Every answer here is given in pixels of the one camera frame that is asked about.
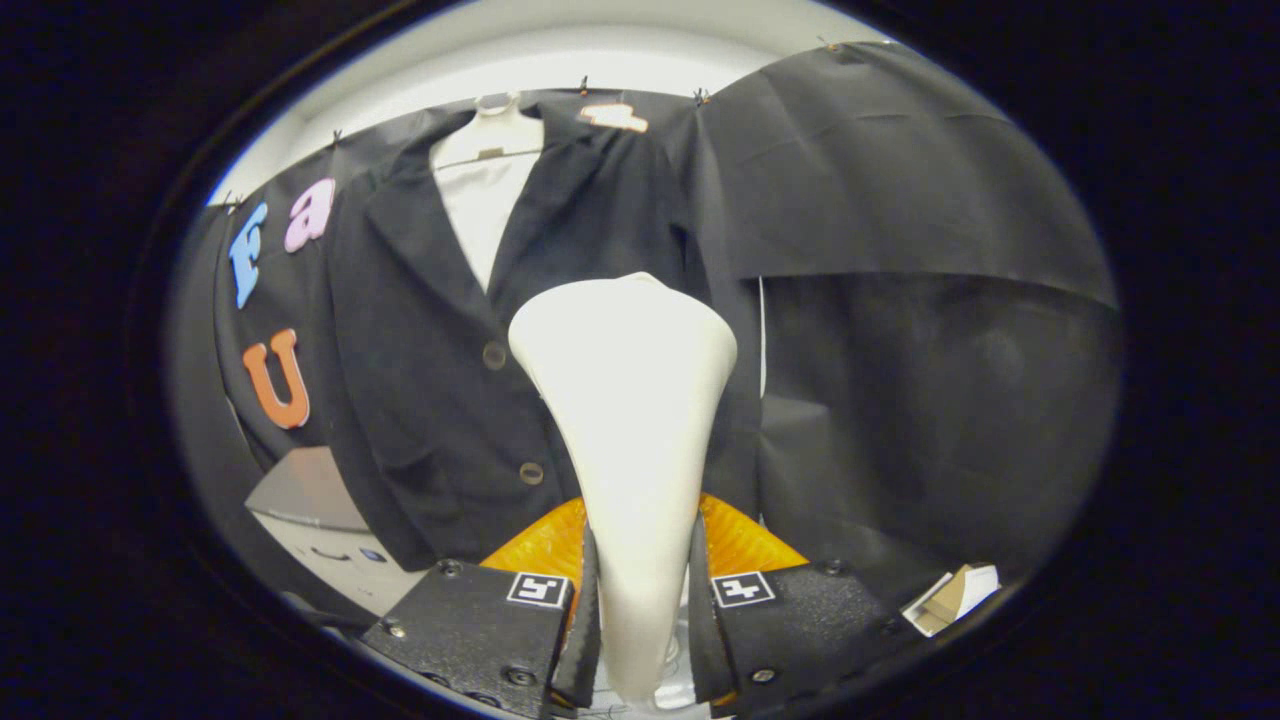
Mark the grey cabinet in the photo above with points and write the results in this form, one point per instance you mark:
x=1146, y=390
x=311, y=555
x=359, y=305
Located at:
x=310, y=490

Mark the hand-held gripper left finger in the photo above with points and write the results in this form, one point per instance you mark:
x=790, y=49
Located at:
x=585, y=640

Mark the white mannequin torso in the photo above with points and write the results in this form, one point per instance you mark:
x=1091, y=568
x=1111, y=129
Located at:
x=485, y=210

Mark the black backdrop cloth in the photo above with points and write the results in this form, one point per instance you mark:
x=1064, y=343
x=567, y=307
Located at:
x=900, y=400

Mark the black blazer jacket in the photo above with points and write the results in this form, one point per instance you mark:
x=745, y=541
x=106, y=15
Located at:
x=430, y=400

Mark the white garment steamer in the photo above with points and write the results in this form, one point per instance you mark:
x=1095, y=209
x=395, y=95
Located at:
x=625, y=400

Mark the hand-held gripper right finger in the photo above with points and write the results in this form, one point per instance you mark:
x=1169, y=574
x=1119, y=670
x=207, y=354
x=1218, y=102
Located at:
x=703, y=640

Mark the cardboard box with white label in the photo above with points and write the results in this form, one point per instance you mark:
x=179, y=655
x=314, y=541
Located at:
x=950, y=600

